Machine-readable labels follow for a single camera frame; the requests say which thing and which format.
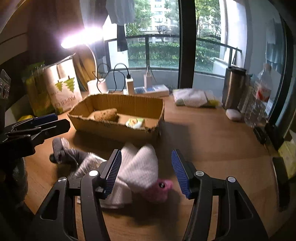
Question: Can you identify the grey black sock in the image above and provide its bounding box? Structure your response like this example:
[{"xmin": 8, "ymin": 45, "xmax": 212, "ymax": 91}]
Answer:
[{"xmin": 50, "ymin": 138, "xmax": 106, "ymax": 179}]

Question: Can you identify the brown fuzzy plush toy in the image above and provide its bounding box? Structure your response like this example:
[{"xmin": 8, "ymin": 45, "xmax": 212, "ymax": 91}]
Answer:
[{"xmin": 93, "ymin": 108, "xmax": 118, "ymax": 121}]

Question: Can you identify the pink plush toy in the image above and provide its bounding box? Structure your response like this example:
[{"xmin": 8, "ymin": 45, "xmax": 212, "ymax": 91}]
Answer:
[{"xmin": 142, "ymin": 179, "xmax": 173, "ymax": 203}]

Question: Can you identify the white waffle cloth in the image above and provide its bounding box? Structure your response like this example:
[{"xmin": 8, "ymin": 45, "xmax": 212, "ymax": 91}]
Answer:
[{"xmin": 100, "ymin": 143, "xmax": 159, "ymax": 209}]

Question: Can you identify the green yellow snack bag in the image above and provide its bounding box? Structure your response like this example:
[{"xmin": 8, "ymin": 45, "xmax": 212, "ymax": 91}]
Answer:
[{"xmin": 21, "ymin": 62, "xmax": 55, "ymax": 117}]

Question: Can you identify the paper cup package bag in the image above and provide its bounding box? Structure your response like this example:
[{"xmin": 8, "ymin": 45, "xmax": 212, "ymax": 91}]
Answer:
[{"xmin": 43, "ymin": 56, "xmax": 82, "ymax": 114}]

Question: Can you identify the white desk lamp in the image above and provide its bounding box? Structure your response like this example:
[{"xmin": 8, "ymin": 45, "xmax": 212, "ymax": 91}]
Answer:
[{"xmin": 61, "ymin": 25, "xmax": 103, "ymax": 91}]

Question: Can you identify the yellow green small packet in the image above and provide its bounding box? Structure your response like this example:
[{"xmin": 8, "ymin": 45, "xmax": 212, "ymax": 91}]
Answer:
[{"xmin": 125, "ymin": 118, "xmax": 144, "ymax": 129}]

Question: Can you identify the white earbuds case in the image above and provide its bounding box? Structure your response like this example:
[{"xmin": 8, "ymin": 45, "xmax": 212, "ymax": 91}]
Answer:
[{"xmin": 226, "ymin": 109, "xmax": 242, "ymax": 121}]

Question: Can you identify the clear plastic water bottle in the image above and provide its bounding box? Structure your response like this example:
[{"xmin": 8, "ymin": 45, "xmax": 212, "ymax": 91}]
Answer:
[{"xmin": 244, "ymin": 63, "xmax": 273, "ymax": 128}]

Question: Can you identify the brown cardboard box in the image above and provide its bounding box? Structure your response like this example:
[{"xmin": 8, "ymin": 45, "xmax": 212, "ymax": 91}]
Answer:
[{"xmin": 68, "ymin": 94, "xmax": 165, "ymax": 145}]

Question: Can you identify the white tissue pack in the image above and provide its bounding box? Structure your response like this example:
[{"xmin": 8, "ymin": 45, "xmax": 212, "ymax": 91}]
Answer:
[{"xmin": 173, "ymin": 88, "xmax": 221, "ymax": 108}]

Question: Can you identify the white power strip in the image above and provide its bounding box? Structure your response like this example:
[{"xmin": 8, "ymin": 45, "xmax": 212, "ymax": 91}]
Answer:
[{"xmin": 134, "ymin": 84, "xmax": 170, "ymax": 98}]

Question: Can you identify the black balcony railing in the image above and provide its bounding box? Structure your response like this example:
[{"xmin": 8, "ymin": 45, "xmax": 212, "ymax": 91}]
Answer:
[{"xmin": 105, "ymin": 34, "xmax": 242, "ymax": 76}]

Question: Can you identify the steel thermos tumbler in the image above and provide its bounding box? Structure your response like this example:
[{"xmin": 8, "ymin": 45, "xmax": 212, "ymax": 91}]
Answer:
[{"xmin": 222, "ymin": 66, "xmax": 246, "ymax": 109}]

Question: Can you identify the hanging blue towel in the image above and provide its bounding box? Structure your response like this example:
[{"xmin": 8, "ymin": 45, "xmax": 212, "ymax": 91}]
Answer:
[{"xmin": 265, "ymin": 19, "xmax": 284, "ymax": 74}]

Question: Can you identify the black charger cable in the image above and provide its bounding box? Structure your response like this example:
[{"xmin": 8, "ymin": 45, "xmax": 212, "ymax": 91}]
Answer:
[{"xmin": 92, "ymin": 62, "xmax": 132, "ymax": 93}]

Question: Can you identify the white charger with black cable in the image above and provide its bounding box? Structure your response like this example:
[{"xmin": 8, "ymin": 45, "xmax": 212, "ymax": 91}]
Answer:
[{"xmin": 125, "ymin": 74, "xmax": 134, "ymax": 95}]

